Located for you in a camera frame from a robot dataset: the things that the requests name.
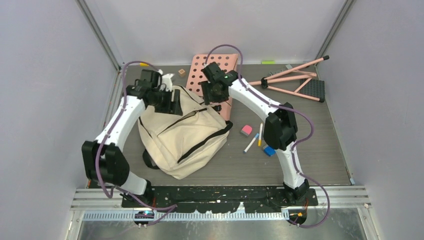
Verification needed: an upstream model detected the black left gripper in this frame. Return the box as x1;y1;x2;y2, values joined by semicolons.
149;88;182;116

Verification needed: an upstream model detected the beige canvas backpack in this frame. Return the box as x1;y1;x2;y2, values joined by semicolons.
137;85;233;180

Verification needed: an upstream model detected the pink eraser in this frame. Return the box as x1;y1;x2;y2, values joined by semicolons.
240;124;253;137

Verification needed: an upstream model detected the blue eraser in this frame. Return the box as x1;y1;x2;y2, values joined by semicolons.
262;145;276;157

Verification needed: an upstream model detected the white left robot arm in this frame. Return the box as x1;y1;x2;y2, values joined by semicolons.
81;69;182;207

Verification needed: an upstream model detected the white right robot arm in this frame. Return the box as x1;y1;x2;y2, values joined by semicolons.
200;62;310;205

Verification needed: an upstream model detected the pink perforated music stand tray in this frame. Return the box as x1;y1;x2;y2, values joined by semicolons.
186;53;238;121

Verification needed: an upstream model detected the small wooden cube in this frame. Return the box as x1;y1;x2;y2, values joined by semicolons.
178;69;187;78

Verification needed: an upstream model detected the pink folding tripod stand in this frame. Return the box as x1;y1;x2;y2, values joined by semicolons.
249;55;330;103

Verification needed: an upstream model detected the yellow block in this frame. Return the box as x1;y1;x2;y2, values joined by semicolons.
139;62;150;67

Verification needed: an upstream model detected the white blue marker pen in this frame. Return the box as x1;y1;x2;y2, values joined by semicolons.
243;133;259;154

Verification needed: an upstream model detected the green block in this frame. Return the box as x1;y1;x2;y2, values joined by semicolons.
261;60;276;65

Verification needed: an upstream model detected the grey lego strip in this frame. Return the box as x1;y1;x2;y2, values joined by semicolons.
267;64;293;77

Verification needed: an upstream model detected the dark grey lego baseplate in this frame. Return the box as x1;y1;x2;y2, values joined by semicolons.
298;79;326;103

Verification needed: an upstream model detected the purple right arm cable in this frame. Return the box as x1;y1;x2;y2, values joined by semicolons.
204;44;331;229

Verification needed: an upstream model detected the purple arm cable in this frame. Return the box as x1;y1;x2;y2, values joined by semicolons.
95;60;178;227
204;44;331;229

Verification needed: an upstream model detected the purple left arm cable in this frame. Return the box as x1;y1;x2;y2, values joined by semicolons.
95;60;178;227

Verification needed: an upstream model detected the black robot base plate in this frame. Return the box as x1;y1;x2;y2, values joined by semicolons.
139;185;318;214

